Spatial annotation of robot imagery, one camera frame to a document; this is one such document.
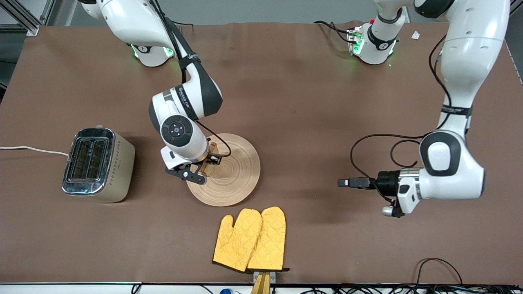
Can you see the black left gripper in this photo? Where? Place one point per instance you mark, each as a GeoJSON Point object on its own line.
{"type": "Point", "coordinates": [385, 181]}

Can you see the small white paper scrap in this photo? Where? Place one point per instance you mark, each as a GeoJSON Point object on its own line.
{"type": "Point", "coordinates": [415, 35]}

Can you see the brown table cover mat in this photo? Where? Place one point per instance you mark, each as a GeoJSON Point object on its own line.
{"type": "Point", "coordinates": [306, 102]}

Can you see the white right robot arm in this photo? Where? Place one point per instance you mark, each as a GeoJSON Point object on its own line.
{"type": "Point", "coordinates": [184, 134]}

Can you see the small blue object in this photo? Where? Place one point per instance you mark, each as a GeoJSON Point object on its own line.
{"type": "Point", "coordinates": [225, 291]}

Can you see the cream and chrome toaster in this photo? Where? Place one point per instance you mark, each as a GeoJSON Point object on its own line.
{"type": "Point", "coordinates": [110, 171]}

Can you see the yellow quilted oven mitt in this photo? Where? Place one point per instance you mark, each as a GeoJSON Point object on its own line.
{"type": "Point", "coordinates": [237, 241]}
{"type": "Point", "coordinates": [269, 241]}

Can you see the wooden clamp with metal bracket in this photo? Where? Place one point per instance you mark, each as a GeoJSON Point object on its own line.
{"type": "Point", "coordinates": [262, 283]}

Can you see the round wooden plate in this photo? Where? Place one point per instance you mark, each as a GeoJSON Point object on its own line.
{"type": "Point", "coordinates": [239, 179]}

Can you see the brown toast slice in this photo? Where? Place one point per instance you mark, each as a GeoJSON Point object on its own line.
{"type": "Point", "coordinates": [207, 170]}

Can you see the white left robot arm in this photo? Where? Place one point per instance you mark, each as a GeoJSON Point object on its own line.
{"type": "Point", "coordinates": [470, 61]}

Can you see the aluminium frame profile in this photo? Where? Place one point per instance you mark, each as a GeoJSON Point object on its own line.
{"type": "Point", "coordinates": [24, 18]}

